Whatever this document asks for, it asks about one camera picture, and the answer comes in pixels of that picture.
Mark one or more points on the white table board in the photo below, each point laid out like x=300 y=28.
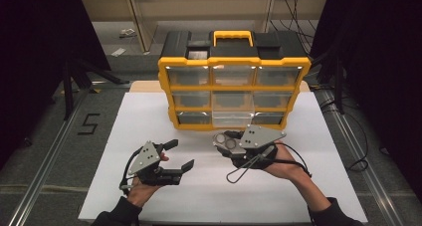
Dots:
x=199 y=202

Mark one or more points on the person's left hand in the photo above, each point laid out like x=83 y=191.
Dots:
x=142 y=192

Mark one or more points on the aluminium floor rail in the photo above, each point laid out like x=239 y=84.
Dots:
x=355 y=153
x=52 y=154

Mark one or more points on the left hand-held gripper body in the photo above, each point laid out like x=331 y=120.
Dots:
x=146 y=157

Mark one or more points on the transparent pull-out organizer drawer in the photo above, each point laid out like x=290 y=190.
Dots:
x=232 y=118

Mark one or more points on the person's right hand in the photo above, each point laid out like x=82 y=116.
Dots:
x=285 y=164

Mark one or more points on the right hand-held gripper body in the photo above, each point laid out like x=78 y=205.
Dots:
x=258 y=138

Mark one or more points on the grid of clear drawers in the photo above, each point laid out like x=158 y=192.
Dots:
x=187 y=76

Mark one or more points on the small white floor object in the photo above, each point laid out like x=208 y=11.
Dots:
x=127 y=32

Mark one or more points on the yellow black organizer cabinet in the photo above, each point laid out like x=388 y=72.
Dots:
x=232 y=60

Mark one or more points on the black metal stand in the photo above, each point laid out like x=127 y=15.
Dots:
x=68 y=93

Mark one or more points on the white paper scrap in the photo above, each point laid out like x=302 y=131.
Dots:
x=118 y=51

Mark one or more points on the black curtain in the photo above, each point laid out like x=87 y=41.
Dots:
x=381 y=53
x=30 y=53

